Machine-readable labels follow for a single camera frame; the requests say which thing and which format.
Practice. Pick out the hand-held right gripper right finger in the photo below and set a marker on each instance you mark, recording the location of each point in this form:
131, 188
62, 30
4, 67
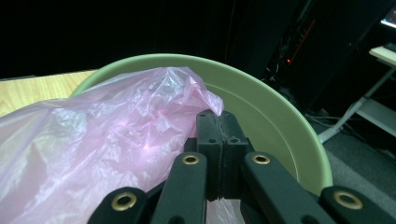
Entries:
232, 155

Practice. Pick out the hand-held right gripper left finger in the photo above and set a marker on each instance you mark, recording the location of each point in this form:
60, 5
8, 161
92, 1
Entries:
213, 155

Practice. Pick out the green plastic bin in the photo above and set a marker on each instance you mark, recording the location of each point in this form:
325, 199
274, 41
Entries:
267, 115

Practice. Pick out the pink plastic bag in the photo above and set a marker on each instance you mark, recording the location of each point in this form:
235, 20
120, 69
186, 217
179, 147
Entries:
93, 133

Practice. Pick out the dark equipment cabinet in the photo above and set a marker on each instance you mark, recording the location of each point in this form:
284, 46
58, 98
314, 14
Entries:
295, 53

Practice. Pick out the white metal stand frame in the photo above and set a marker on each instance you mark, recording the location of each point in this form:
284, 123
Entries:
370, 105

